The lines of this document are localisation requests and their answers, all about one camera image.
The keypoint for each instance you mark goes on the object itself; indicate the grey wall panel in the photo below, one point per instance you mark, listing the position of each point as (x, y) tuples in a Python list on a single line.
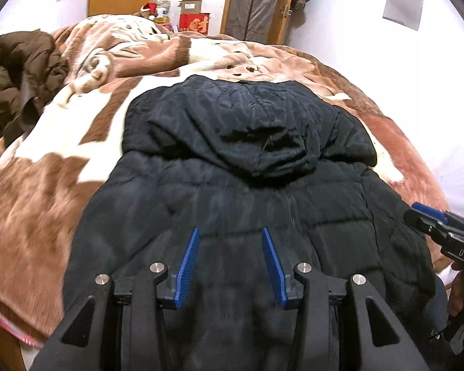
[(404, 7)]

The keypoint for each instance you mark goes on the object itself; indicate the wooden bed frame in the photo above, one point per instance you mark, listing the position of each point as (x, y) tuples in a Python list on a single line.
[(0, 355)]

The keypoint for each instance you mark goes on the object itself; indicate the person's right hand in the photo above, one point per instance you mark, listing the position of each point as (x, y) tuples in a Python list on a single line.
[(457, 297)]

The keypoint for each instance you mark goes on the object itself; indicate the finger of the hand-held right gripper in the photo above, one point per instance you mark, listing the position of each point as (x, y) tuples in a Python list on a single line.
[(429, 210), (419, 220)]

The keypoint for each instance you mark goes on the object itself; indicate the grey fabric curtain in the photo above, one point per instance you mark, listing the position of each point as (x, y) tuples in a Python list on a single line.
[(253, 4)]

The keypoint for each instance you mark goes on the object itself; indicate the red santa hat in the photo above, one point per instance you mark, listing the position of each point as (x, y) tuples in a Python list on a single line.
[(149, 7)]

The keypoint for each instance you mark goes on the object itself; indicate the cardboard box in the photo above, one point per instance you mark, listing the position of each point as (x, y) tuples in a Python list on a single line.
[(190, 5)]

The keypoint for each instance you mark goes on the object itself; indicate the plaid bed sheet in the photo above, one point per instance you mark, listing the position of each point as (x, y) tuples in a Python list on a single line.
[(7, 326)]

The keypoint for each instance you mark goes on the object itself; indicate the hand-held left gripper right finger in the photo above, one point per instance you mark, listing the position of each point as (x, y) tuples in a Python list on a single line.
[(275, 270)]

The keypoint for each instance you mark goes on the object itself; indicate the red gift box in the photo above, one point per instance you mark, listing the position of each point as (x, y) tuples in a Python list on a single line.
[(194, 23)]

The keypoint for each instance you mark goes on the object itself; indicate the person's right leg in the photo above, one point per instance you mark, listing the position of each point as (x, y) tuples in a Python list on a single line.
[(437, 309)]

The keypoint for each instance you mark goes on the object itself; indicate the brown puffer jacket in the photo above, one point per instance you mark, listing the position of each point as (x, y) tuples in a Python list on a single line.
[(15, 77)]

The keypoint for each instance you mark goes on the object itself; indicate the brown printed blanket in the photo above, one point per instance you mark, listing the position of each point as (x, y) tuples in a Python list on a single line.
[(46, 185)]

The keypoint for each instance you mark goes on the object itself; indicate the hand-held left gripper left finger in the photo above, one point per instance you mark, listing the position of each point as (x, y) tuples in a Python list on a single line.
[(185, 270)]

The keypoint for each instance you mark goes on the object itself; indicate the wooden door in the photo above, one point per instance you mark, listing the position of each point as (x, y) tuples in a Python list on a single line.
[(288, 7)]

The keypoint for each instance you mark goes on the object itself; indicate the black puffer jacket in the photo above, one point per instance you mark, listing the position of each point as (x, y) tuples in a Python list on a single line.
[(232, 185)]

